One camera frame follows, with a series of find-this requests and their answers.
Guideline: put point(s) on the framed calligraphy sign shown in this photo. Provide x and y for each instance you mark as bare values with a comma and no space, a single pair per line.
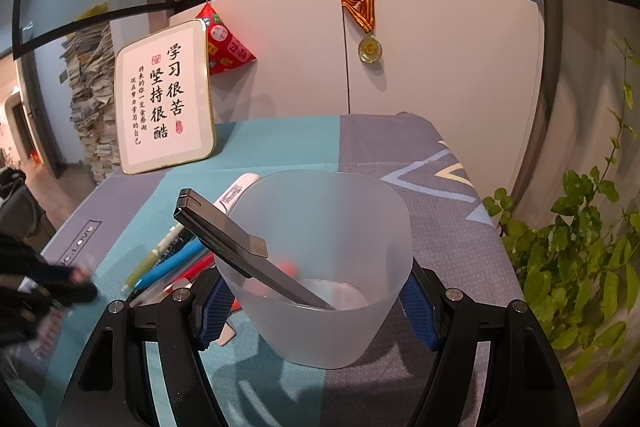
165,97

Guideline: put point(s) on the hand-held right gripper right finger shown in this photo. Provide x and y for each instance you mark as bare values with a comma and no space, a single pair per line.
417,313

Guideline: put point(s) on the green pen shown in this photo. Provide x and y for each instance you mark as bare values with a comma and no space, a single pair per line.
142,271

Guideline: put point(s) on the red pyramid hanging ornament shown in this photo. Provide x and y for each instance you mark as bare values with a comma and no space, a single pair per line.
225,47

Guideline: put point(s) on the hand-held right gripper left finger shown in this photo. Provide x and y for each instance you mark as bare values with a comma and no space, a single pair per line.
212,313

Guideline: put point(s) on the gold medal with striped ribbon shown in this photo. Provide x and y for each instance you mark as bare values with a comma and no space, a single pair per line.
370,48

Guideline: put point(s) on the white cabinet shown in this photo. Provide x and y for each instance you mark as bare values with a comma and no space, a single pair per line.
440,57

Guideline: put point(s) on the grey office chair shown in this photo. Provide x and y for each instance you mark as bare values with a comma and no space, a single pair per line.
20,207

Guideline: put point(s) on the red pen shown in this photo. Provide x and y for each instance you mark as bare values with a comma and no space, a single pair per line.
200,264

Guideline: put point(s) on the white labelled eraser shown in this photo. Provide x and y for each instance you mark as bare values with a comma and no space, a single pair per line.
240,189

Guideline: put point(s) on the translucent frosted plastic cup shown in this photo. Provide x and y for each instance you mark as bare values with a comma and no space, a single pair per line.
310,332

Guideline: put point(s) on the blue grey patterned tablecloth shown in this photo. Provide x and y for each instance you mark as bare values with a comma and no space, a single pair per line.
300,142

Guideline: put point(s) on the tall pile of newspapers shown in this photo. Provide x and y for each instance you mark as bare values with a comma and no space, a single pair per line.
92,107

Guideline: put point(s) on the blue pen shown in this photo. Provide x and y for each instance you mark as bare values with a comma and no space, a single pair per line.
172,263

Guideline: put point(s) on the black utility knife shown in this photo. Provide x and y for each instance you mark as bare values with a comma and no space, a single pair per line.
215,227

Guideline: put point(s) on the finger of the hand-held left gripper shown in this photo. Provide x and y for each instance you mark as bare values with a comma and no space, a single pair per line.
75,289

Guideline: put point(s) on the green leafy plant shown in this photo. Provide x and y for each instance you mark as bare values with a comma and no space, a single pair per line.
575,257

